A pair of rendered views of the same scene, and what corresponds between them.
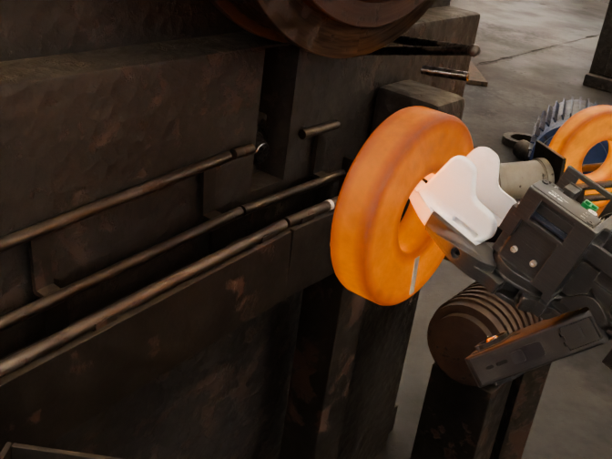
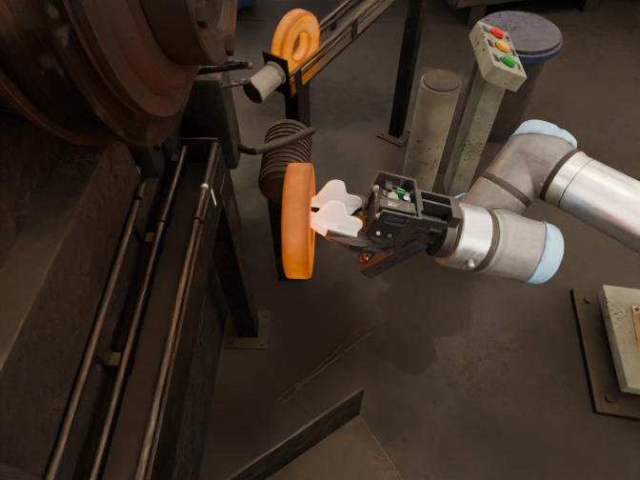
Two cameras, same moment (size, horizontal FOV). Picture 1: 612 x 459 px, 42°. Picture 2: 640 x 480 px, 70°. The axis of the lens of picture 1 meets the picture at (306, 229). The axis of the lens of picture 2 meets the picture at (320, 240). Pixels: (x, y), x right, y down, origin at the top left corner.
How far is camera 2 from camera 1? 0.35 m
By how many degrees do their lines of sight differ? 37
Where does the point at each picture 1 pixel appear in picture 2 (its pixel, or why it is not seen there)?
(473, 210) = (348, 221)
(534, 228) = (389, 225)
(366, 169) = (293, 237)
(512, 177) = (264, 85)
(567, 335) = (409, 250)
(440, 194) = (326, 219)
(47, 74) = (39, 274)
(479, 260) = (365, 247)
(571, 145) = (285, 48)
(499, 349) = (376, 264)
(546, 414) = not seen: hidden behind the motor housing
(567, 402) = not seen: hidden behind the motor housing
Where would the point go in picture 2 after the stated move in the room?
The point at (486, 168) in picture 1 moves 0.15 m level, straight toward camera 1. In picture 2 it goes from (338, 189) to (389, 280)
